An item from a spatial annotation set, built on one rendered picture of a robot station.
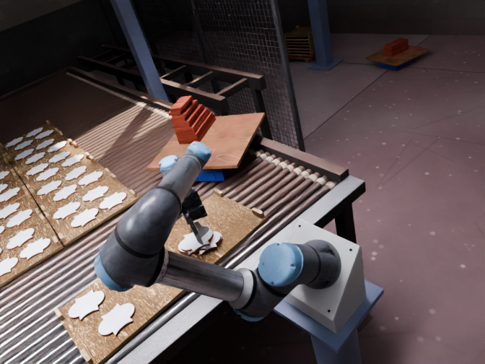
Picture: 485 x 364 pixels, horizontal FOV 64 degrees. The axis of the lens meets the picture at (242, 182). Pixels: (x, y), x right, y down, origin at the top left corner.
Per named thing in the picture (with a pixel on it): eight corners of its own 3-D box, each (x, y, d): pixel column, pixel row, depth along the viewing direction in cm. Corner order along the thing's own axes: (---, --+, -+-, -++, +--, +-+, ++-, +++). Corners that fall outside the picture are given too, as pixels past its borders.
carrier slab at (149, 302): (191, 287, 144) (190, 284, 143) (93, 371, 126) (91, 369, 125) (144, 248, 168) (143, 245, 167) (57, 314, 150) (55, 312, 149)
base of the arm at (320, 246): (344, 244, 117) (327, 243, 110) (337, 295, 116) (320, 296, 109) (302, 235, 128) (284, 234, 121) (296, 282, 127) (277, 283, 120)
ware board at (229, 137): (265, 115, 218) (264, 112, 217) (237, 168, 181) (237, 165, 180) (187, 121, 237) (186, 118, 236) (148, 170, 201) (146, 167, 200)
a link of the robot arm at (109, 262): (297, 298, 111) (115, 246, 83) (265, 328, 117) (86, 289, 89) (284, 266, 120) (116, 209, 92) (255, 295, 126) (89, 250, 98)
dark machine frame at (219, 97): (291, 192, 323) (264, 75, 265) (256, 218, 308) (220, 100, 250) (138, 118, 537) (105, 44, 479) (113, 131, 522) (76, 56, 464)
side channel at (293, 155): (350, 185, 178) (348, 167, 172) (341, 192, 175) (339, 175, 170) (76, 74, 468) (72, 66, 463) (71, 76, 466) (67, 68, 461)
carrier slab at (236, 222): (268, 219, 163) (267, 217, 162) (193, 285, 144) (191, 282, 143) (216, 193, 187) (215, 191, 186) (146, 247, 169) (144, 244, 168)
